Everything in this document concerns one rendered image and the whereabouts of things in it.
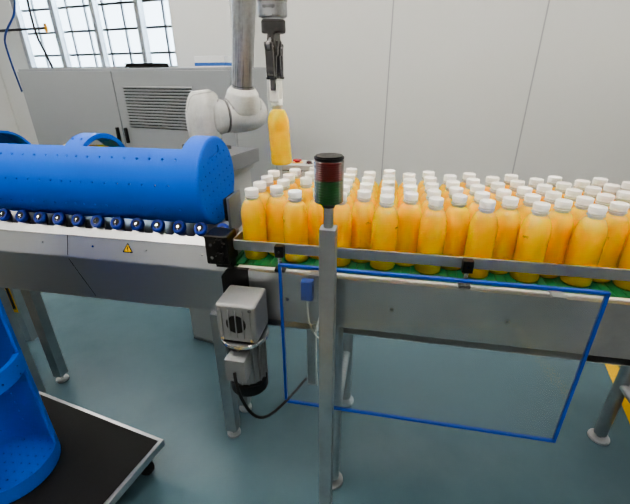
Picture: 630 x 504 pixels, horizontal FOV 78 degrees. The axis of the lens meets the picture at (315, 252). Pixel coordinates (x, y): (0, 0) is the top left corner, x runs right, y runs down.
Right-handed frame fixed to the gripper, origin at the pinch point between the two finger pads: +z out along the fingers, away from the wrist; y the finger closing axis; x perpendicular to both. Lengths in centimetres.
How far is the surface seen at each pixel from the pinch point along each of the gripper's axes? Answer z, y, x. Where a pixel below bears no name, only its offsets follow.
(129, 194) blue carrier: 28, 31, -39
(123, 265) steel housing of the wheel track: 54, 30, -48
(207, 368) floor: 136, -12, -48
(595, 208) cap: 25, 30, 89
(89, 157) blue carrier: 18, 28, -52
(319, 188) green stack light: 16, 55, 25
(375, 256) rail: 40, 37, 37
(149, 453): 121, 49, -40
